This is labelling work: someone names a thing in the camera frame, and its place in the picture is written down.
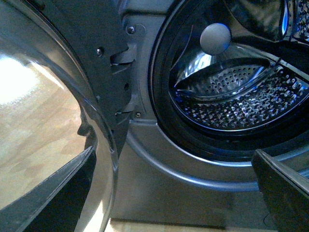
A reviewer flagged steel perforated drum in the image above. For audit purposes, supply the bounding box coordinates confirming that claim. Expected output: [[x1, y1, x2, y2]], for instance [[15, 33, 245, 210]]
[[169, 0, 309, 132]]

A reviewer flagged grey metal door hinge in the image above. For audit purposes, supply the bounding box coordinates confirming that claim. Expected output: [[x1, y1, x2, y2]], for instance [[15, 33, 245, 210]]
[[111, 24, 147, 118]]

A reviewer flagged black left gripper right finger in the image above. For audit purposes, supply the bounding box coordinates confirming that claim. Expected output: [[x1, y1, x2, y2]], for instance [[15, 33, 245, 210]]
[[252, 149, 309, 232]]

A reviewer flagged black rubber door gasket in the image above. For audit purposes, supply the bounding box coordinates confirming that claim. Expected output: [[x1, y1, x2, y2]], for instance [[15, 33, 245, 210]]
[[151, 0, 309, 162]]

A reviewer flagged grey round drum hub cap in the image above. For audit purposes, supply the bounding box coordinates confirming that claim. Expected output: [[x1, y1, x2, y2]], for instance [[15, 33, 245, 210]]
[[200, 23, 231, 56]]

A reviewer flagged washing machine door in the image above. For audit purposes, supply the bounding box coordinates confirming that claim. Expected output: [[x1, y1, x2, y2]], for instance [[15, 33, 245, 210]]
[[0, 0, 129, 232]]

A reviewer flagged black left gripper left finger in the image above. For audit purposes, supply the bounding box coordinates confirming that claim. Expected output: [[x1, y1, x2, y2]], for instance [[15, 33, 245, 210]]
[[0, 146, 97, 232]]

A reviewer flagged silver front-load washing machine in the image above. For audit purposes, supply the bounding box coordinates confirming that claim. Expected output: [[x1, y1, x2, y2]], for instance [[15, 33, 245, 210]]
[[112, 0, 309, 230]]

